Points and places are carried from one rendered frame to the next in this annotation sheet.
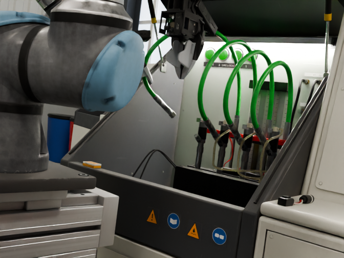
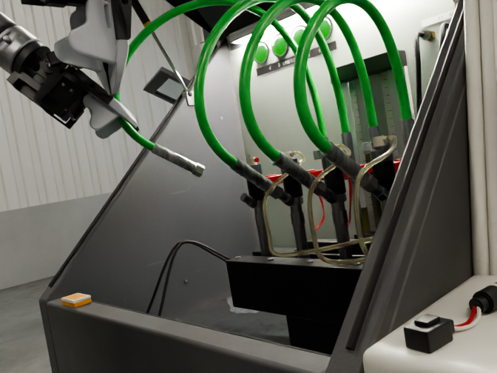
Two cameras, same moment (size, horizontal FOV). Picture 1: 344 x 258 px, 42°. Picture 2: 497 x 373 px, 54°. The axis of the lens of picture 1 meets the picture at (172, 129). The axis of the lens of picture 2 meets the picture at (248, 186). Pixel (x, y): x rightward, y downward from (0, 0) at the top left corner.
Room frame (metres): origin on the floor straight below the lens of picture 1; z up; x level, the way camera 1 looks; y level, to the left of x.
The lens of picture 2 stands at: (0.60, -0.21, 1.14)
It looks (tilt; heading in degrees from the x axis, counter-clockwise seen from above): 3 degrees down; 9
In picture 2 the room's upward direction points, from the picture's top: 9 degrees counter-clockwise
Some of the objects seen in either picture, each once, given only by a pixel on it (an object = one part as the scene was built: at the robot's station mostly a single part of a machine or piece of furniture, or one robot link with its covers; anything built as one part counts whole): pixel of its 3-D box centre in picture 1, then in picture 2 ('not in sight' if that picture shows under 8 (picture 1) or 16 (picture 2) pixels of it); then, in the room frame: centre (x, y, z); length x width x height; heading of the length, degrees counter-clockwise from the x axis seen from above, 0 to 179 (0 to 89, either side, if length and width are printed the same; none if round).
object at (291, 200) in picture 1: (297, 199); (462, 313); (1.00, -0.30, 0.99); 0.12 x 0.02 x 0.02; 133
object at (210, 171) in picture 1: (227, 200); (331, 304); (1.32, -0.19, 0.91); 0.34 x 0.10 x 0.15; 52
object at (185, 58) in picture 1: (184, 59); (97, 44); (1.07, -0.01, 1.28); 0.06 x 0.03 x 0.09; 142
